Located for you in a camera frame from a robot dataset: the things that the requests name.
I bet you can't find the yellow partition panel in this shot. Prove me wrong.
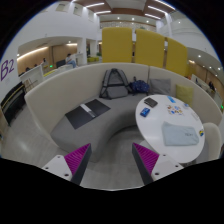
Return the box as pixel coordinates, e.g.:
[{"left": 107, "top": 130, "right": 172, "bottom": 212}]
[
  {"left": 166, "top": 38, "right": 188, "bottom": 76},
  {"left": 135, "top": 29, "right": 165, "bottom": 68},
  {"left": 102, "top": 27, "right": 132, "bottom": 63}
]

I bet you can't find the light blue small packet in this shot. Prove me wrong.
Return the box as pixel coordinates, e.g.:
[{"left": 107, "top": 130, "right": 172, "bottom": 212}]
[{"left": 167, "top": 96, "right": 176, "bottom": 103}]

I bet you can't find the middle yellow partition panel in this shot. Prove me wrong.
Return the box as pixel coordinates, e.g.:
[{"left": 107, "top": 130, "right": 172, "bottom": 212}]
[{"left": 135, "top": 29, "right": 165, "bottom": 68}]

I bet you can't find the right yellow partition panel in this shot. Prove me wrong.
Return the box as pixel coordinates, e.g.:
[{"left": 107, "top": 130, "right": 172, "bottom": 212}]
[{"left": 166, "top": 38, "right": 188, "bottom": 76}]

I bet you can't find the blue card box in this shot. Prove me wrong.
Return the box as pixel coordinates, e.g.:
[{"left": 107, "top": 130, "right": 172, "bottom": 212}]
[{"left": 140, "top": 108, "right": 150, "bottom": 117}]

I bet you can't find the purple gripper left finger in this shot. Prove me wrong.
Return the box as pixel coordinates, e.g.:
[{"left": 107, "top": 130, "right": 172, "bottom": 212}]
[{"left": 41, "top": 143, "right": 93, "bottom": 186}]

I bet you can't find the curved beige sofa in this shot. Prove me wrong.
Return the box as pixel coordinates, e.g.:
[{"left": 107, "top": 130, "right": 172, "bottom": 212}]
[{"left": 25, "top": 63, "right": 222, "bottom": 161}]

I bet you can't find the grey cushion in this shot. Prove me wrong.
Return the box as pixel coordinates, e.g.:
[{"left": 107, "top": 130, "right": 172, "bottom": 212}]
[{"left": 150, "top": 79, "right": 171, "bottom": 95}]

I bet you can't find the yellow blue sticker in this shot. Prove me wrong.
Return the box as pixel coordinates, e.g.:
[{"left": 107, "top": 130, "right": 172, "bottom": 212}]
[{"left": 199, "top": 130, "right": 204, "bottom": 137}]

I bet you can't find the grey backpack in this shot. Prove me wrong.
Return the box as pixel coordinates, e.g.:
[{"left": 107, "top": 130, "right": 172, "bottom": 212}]
[{"left": 99, "top": 68, "right": 131, "bottom": 99}]

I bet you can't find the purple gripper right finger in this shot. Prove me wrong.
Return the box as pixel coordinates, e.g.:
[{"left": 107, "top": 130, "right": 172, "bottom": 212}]
[{"left": 131, "top": 142, "right": 185, "bottom": 186}]

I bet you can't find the beige chair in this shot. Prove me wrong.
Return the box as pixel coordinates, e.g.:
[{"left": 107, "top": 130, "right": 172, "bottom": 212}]
[{"left": 196, "top": 123, "right": 222, "bottom": 164}]

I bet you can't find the seated person in white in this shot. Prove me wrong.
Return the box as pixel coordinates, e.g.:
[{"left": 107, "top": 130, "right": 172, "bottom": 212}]
[{"left": 66, "top": 53, "right": 77, "bottom": 68}]

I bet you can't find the yellow-green cushion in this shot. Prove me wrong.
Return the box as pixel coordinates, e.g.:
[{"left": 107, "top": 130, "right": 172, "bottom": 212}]
[{"left": 176, "top": 85, "right": 194, "bottom": 106}]

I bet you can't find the colourful card sheet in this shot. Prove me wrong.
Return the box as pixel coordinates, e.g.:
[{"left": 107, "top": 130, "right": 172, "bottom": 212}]
[{"left": 166, "top": 105, "right": 183, "bottom": 115}]

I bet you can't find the left yellow partition panel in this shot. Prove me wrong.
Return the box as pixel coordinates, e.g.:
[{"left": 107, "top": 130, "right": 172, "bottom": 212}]
[{"left": 102, "top": 27, "right": 132, "bottom": 63}]

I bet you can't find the dark blue bag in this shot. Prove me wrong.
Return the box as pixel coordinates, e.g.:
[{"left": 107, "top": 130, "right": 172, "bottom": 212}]
[{"left": 129, "top": 77, "right": 149, "bottom": 95}]

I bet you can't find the white round table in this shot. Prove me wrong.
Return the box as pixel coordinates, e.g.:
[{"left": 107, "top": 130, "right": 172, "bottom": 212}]
[{"left": 135, "top": 95, "right": 205, "bottom": 164}]

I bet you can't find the black open folder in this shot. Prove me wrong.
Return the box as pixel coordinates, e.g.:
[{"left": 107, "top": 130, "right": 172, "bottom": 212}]
[{"left": 66, "top": 99, "right": 110, "bottom": 129}]

